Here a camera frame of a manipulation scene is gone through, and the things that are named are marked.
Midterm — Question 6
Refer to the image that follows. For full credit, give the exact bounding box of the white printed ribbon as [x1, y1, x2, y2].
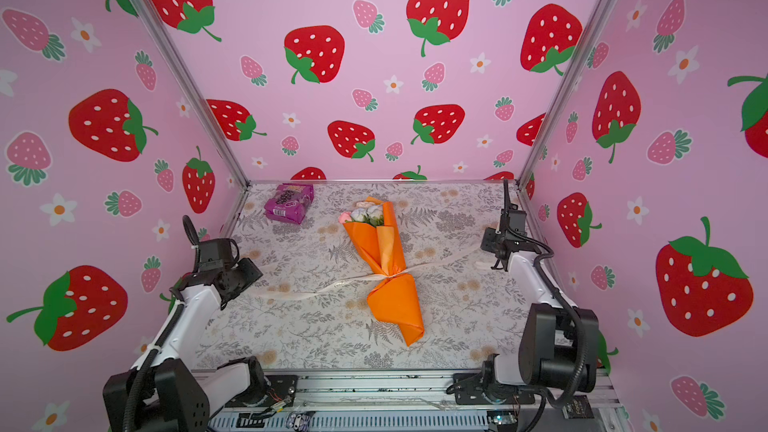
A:
[245, 247, 492, 301]

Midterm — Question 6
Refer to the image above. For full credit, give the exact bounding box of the orange wrapping paper sheet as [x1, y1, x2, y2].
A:
[340, 197, 425, 347]

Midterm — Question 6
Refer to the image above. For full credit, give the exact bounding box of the pink fake rose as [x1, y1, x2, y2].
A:
[338, 211, 355, 224]

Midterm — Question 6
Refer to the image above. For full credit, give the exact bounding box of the white fake rose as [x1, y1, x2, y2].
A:
[350, 207, 370, 223]

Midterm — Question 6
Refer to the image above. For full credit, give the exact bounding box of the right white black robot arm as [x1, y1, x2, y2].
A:
[480, 201, 599, 409]

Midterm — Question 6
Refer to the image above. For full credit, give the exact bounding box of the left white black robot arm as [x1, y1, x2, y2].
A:
[103, 238, 271, 431]

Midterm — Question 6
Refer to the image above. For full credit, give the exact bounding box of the purple snack packet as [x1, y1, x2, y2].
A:
[264, 183, 314, 225]

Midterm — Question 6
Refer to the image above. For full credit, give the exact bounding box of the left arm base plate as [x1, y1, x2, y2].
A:
[226, 374, 298, 409]

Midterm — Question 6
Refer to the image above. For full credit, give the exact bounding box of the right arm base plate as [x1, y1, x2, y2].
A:
[445, 372, 536, 406]

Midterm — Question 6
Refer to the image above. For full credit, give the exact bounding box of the aluminium frame rail base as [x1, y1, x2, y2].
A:
[122, 368, 631, 432]

